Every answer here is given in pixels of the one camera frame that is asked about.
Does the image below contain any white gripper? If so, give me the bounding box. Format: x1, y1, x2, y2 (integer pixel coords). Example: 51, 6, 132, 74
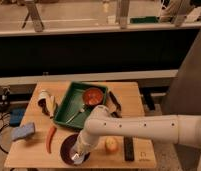
73, 139, 89, 155

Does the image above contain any purple bowl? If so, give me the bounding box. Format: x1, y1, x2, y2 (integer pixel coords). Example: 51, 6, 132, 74
60, 134, 90, 165

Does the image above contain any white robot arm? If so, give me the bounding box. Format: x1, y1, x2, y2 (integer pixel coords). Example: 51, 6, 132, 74
74, 105, 201, 171

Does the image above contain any red bowl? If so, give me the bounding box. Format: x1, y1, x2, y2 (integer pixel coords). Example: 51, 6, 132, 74
82, 87, 103, 106

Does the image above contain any yellow apple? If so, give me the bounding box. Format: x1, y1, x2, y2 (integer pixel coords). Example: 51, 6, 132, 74
105, 137, 118, 153

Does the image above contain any green tray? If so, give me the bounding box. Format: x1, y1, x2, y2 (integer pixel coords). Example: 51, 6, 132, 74
54, 82, 108, 130

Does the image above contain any metal spoon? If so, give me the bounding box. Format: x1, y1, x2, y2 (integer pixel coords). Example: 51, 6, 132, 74
66, 108, 85, 123

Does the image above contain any black rectangular block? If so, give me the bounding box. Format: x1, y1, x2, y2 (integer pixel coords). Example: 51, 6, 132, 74
124, 137, 134, 161

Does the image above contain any yellow banana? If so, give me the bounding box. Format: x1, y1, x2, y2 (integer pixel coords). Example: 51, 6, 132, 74
50, 96, 56, 118

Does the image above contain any blue sponge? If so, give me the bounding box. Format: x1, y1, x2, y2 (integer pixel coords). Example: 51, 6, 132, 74
11, 122, 35, 141

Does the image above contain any white cup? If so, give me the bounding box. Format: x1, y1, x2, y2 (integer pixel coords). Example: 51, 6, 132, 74
38, 90, 50, 101

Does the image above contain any blue box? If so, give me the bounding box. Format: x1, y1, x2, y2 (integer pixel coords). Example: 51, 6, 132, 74
9, 108, 25, 127

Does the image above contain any black handled tool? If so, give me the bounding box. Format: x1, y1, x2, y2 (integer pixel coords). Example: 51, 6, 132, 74
109, 91, 122, 118

